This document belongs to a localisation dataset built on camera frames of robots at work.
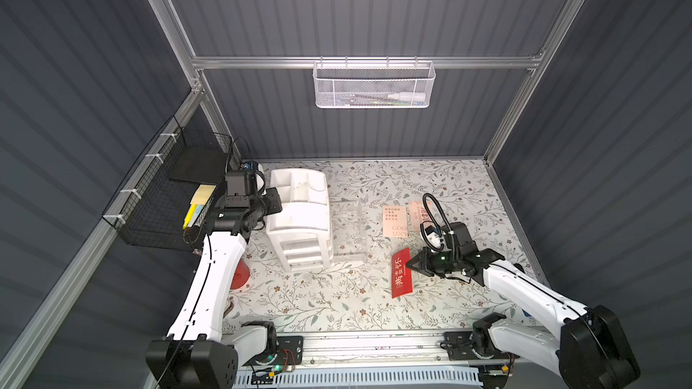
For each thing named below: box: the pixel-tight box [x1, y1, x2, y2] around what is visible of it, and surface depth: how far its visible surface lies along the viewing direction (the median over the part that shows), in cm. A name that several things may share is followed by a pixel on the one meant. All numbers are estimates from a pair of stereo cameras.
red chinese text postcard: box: [391, 247, 413, 299], surface depth 84 cm
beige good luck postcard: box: [382, 205, 409, 239], surface depth 103 cm
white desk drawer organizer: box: [266, 169, 334, 273], surface depth 80 cm
